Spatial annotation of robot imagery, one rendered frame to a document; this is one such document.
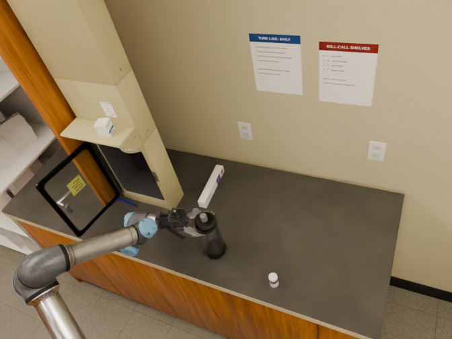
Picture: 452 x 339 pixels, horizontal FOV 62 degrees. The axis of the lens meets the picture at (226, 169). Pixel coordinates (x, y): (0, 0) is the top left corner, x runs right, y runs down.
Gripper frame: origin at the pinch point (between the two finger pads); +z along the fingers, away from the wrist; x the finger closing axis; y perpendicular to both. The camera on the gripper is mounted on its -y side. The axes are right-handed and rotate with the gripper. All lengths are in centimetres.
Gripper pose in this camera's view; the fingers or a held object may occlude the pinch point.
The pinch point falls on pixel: (205, 224)
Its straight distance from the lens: 161.4
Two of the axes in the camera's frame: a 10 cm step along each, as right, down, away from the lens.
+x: 1.5, -7.4, 6.6
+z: 9.7, -0.2, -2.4
